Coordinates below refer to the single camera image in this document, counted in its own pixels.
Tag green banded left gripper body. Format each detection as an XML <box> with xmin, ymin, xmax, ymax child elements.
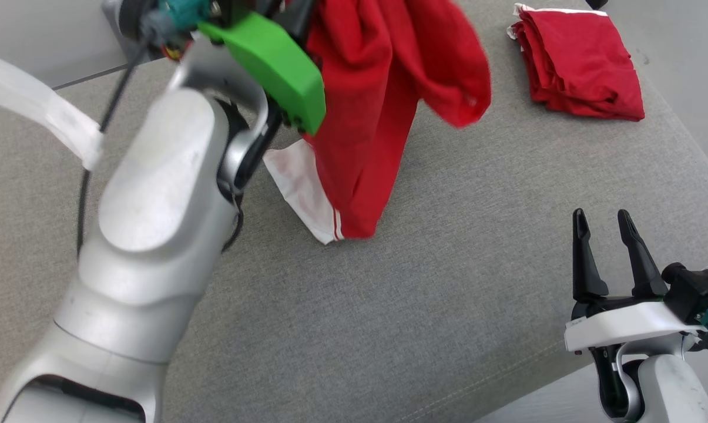
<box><xmin>198</xmin><ymin>12</ymin><xmax>327</xmax><ymax>137</ymax></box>

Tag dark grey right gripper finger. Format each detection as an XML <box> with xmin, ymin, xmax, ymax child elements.
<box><xmin>617</xmin><ymin>209</ymin><xmax>669</xmax><ymax>298</ymax></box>
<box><xmin>572</xmin><ymin>209</ymin><xmax>610</xmax><ymax>303</ymax></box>

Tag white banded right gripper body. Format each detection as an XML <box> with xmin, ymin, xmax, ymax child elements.
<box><xmin>564</xmin><ymin>294</ymin><xmax>704</xmax><ymax>353</ymax></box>

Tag red Bulls 23 jersey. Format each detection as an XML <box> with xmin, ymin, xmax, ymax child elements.
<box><xmin>263</xmin><ymin>0</ymin><xmax>492</xmax><ymax>246</ymax></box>

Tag red shorts with white trim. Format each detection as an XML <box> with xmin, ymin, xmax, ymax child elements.
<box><xmin>506</xmin><ymin>3</ymin><xmax>645</xmax><ymax>122</ymax></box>

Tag teal left camera connector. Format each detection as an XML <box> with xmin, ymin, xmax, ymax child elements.
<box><xmin>157</xmin><ymin>0</ymin><xmax>213</xmax><ymax>30</ymax></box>

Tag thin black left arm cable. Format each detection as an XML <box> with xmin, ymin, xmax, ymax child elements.
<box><xmin>76</xmin><ymin>35</ymin><xmax>152</xmax><ymax>256</ymax></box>

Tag white cable wrap sleeve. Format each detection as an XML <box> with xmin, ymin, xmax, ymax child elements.
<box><xmin>0</xmin><ymin>47</ymin><xmax>105</xmax><ymax>171</ymax></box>

